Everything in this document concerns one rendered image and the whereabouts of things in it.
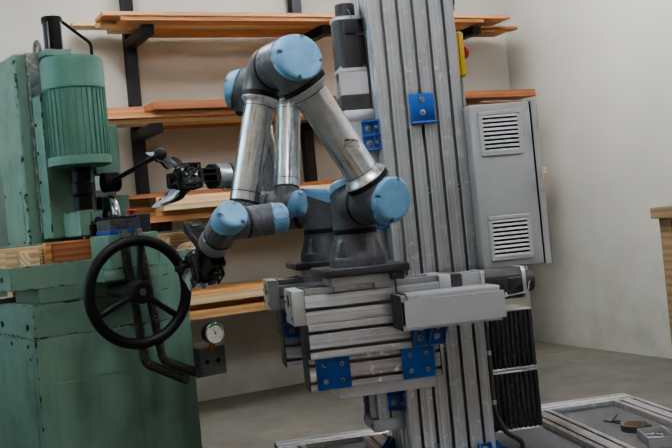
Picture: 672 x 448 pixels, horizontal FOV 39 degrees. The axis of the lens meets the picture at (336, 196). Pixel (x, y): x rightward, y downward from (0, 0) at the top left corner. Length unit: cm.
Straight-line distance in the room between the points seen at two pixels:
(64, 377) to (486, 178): 126
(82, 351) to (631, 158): 370
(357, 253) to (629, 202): 331
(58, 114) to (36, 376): 71
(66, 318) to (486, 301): 109
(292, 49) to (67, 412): 111
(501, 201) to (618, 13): 303
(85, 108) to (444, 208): 104
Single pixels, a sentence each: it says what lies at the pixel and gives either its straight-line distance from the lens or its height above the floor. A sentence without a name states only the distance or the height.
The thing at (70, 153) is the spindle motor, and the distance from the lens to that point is 270.
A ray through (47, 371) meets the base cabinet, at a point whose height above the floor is 63.
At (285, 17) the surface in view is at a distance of 509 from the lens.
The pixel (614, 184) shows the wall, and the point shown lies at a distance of 566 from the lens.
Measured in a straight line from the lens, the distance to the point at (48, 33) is 294.
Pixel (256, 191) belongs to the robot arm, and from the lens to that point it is 233.
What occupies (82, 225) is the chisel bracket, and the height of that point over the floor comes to 99.
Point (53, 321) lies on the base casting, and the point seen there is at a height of 75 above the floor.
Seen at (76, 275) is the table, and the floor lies 86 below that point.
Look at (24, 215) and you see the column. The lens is 293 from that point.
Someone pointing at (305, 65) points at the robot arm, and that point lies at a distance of 225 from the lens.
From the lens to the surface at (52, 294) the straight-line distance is 257.
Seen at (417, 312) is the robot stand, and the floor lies 70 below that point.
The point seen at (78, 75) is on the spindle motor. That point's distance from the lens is 272.
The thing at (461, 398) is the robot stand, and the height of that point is 40.
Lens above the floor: 96
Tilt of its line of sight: 1 degrees up
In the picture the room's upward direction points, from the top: 5 degrees counter-clockwise
